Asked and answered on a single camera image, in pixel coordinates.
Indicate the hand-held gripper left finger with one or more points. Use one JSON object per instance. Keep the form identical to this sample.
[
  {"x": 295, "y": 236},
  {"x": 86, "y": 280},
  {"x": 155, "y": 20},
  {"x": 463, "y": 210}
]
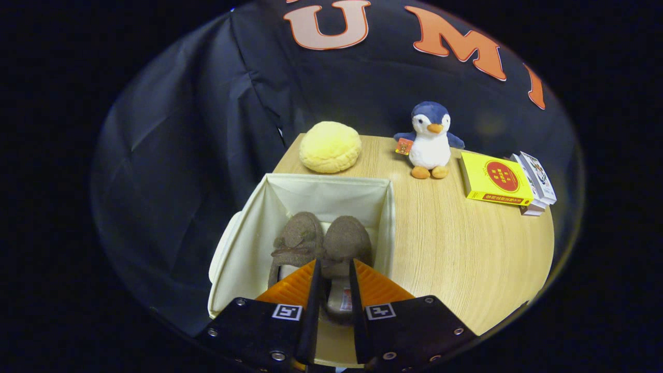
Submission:
[{"x": 312, "y": 321}]

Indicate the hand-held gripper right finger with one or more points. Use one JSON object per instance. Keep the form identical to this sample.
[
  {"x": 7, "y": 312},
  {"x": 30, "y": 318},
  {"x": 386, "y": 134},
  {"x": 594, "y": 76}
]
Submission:
[{"x": 356, "y": 321}]

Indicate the brown fuzzy shoe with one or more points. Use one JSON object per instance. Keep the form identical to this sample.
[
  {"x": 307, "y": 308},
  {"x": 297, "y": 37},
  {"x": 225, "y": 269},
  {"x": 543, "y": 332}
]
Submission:
[
  {"x": 300, "y": 233},
  {"x": 347, "y": 238}
]

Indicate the beige fabric storage box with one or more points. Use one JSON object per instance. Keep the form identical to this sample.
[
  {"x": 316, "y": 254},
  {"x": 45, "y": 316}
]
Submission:
[{"x": 248, "y": 248}]

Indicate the yellow plush bun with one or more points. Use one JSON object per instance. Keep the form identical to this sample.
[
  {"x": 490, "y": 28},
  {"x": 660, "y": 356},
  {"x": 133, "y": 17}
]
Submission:
[{"x": 330, "y": 146}]

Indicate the penguin plush toy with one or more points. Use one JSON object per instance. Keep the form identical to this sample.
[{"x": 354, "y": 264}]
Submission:
[{"x": 431, "y": 147}]

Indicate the yellow book with red circle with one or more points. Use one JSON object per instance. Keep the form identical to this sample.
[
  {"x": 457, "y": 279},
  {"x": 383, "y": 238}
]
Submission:
[{"x": 494, "y": 178}]

